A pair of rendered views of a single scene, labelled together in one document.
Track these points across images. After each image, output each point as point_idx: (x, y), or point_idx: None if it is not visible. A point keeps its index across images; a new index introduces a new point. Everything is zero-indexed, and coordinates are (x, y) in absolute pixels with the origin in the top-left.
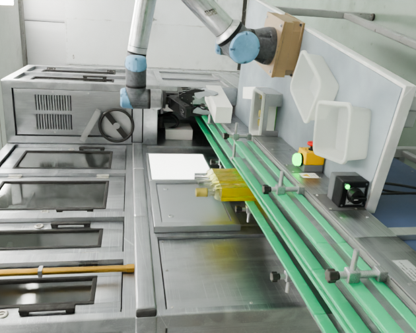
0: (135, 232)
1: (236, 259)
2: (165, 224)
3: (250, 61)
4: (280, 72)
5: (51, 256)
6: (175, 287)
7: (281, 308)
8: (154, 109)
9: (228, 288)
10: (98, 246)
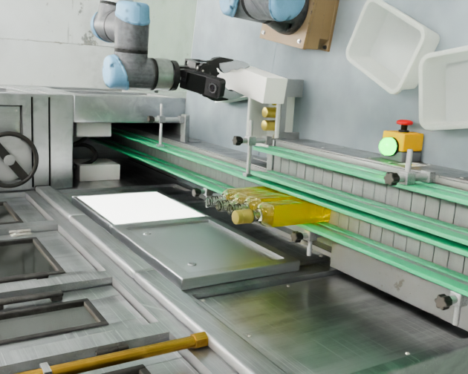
0: (157, 291)
1: (328, 306)
2: (197, 274)
3: (294, 17)
4: (313, 41)
5: (39, 349)
6: (286, 355)
7: (454, 350)
8: (157, 91)
9: (359, 341)
10: (105, 323)
